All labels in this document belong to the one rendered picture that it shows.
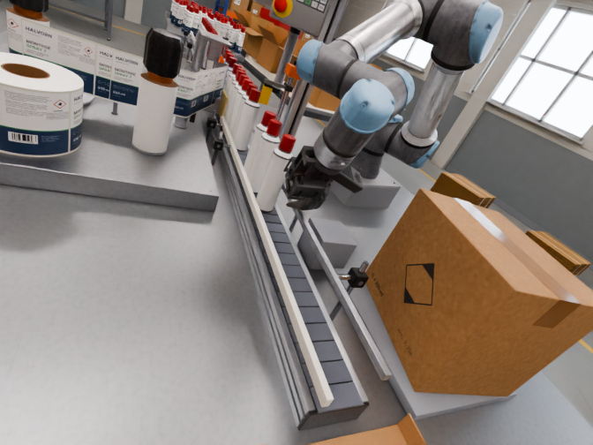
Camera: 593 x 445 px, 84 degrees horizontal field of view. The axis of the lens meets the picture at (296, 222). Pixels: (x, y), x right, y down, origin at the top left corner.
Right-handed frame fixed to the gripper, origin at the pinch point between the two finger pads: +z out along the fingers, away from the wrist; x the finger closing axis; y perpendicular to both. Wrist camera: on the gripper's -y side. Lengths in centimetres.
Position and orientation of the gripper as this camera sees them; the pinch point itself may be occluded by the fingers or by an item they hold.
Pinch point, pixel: (301, 205)
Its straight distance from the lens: 79.6
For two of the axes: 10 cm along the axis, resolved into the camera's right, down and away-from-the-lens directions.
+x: 1.4, 9.1, -4.0
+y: -9.2, -0.3, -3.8
